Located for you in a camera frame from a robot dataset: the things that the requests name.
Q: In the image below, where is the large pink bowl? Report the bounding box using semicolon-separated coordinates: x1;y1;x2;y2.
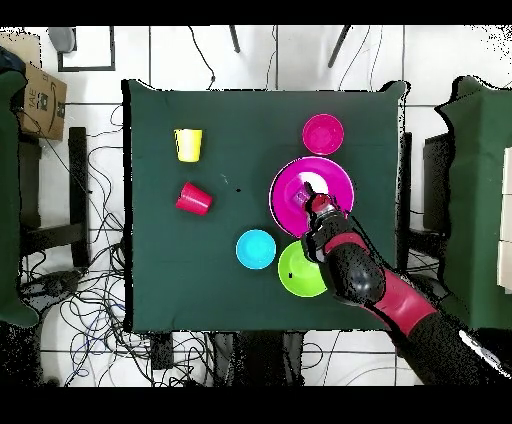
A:
268;156;355;239

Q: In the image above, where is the small crimson bowl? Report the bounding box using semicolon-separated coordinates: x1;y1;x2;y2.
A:
302;113;345;156

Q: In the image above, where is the red cup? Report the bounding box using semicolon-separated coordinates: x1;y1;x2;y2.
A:
174;181;214;217

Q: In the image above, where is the green bowl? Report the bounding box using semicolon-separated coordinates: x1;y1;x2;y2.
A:
277;239;330;298

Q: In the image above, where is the small light blue bowl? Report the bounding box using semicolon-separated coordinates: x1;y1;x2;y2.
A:
235;229;277;271

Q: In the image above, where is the dark green tablecloth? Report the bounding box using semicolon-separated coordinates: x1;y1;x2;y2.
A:
121;78;411;334

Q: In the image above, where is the black chair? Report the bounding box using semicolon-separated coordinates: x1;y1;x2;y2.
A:
422;133;455;233

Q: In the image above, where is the yellow cup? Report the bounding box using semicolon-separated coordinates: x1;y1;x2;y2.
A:
173;128;204;164

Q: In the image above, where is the black tripod leg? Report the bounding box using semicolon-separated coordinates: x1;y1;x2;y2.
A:
327;25;352;69
227;25;242;54

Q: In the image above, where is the green clothed side table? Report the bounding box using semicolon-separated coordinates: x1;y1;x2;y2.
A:
0;69;41;329
433;75;512;333

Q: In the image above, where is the black power adapter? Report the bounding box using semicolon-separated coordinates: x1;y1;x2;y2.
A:
150;333;174;370

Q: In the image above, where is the cardboard box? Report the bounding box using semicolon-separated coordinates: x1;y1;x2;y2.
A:
15;61;68;142

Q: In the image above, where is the person's shoe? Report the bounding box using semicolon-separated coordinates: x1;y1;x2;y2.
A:
47;26;77;54

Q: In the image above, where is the black pedestal leg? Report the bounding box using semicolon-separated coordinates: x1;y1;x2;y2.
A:
19;270;83;305
407;273;448;303

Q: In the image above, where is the black cable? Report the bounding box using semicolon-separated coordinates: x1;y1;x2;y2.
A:
187;25;217;91

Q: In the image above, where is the tangle of cables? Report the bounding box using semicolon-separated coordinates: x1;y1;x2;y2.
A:
19;105;209;387

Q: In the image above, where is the black stool frame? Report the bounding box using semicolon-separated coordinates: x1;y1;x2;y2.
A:
17;126;91;269

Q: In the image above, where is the black square floor frame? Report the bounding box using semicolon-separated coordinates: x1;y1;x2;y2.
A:
55;26;117;73

